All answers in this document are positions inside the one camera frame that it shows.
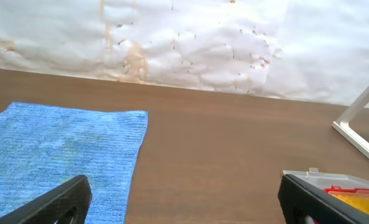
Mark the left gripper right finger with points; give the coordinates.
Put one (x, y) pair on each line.
(305, 205)

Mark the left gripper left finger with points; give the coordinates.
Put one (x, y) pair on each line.
(63, 199)

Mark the blue cloth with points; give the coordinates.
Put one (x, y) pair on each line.
(63, 140)

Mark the red and yellow tip box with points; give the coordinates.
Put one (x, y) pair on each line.
(364, 202)

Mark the white and blue stand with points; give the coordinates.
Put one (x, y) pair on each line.
(355, 137)

